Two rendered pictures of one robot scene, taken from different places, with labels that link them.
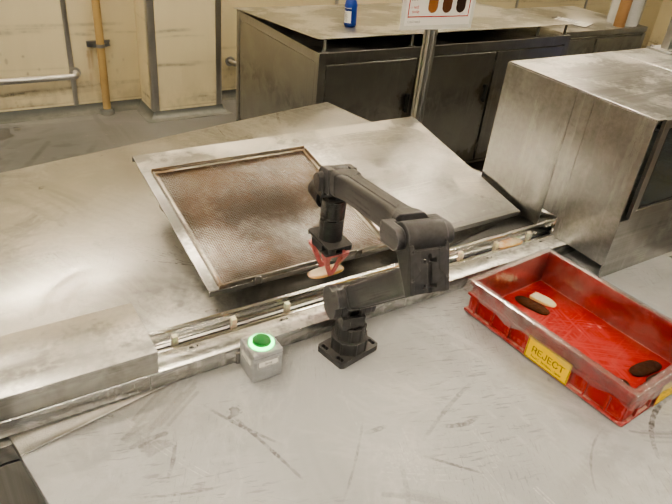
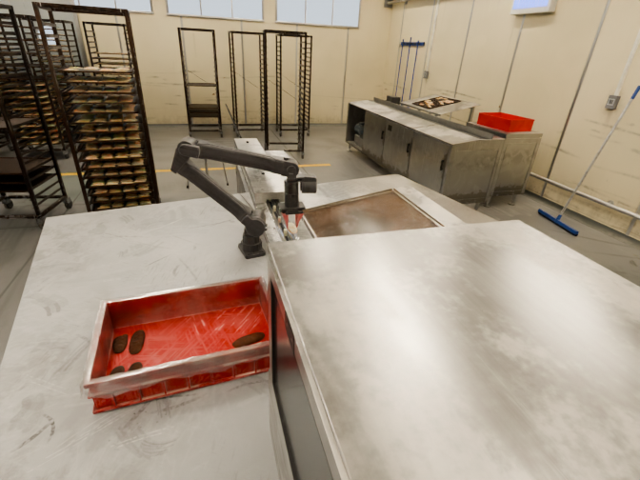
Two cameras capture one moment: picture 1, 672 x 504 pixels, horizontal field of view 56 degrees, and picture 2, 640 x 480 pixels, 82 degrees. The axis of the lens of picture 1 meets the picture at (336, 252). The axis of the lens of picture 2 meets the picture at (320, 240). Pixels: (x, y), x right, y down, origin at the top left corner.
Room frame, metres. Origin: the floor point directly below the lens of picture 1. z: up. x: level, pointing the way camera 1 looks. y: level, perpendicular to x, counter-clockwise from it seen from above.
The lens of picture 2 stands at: (1.79, -1.26, 1.60)
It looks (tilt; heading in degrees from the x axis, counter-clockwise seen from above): 28 degrees down; 107
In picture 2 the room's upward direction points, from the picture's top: 3 degrees clockwise
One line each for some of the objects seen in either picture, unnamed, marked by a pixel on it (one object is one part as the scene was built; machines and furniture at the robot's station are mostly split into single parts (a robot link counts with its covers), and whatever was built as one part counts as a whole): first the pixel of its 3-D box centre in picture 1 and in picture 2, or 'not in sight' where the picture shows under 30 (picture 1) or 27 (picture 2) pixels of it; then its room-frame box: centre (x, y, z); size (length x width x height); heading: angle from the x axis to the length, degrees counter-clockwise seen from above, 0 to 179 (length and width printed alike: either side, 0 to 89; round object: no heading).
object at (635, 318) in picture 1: (580, 325); (192, 332); (1.23, -0.61, 0.87); 0.49 x 0.34 x 0.10; 39
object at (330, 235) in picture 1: (330, 229); (291, 200); (1.27, 0.02, 1.05); 0.10 x 0.07 x 0.07; 35
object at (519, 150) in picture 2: not in sight; (492, 163); (2.44, 3.65, 0.44); 0.70 x 0.55 x 0.87; 125
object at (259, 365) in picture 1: (260, 360); not in sight; (1.02, 0.14, 0.84); 0.08 x 0.08 x 0.11; 35
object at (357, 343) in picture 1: (349, 336); (250, 242); (1.12, -0.05, 0.86); 0.12 x 0.09 x 0.08; 136
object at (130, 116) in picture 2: not in sight; (110, 127); (-0.99, 1.31, 0.89); 0.60 x 0.59 x 1.78; 42
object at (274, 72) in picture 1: (399, 90); not in sight; (4.12, -0.30, 0.51); 1.93 x 1.05 x 1.02; 125
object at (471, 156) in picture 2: not in sight; (423, 139); (1.53, 4.24, 0.51); 3.00 x 1.26 x 1.03; 125
